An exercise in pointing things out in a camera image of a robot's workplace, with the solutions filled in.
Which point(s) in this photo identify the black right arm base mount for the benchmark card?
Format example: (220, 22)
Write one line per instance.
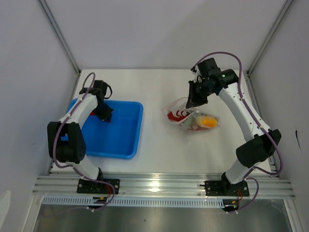
(222, 188)

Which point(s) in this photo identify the red toy lobster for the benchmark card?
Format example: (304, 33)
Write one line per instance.
(179, 115)

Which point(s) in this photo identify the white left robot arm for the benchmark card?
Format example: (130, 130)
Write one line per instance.
(66, 143)

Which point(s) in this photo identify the blue plastic bin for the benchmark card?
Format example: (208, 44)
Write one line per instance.
(116, 139)

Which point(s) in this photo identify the orange yellow toy mango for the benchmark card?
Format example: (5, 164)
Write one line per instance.
(206, 122)

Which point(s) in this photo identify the clear pink zip top bag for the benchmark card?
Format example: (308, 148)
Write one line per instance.
(190, 124)

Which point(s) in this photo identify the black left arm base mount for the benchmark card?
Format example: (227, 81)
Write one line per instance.
(90, 187)

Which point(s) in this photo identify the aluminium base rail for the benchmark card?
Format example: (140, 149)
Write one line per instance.
(162, 185)

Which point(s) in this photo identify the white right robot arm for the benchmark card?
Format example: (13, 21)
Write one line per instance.
(260, 140)

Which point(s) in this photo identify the left aluminium frame post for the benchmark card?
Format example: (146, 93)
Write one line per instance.
(59, 35)

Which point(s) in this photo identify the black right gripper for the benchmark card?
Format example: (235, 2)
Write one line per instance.
(193, 100)

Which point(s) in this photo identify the aluminium frame post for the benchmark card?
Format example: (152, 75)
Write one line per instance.
(278, 22)
(59, 35)

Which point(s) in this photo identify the right aluminium frame post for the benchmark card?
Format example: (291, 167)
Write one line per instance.
(278, 22)

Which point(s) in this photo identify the slotted white cable duct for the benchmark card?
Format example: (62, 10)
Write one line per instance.
(133, 201)

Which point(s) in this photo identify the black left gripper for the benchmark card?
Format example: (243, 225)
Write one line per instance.
(107, 116)

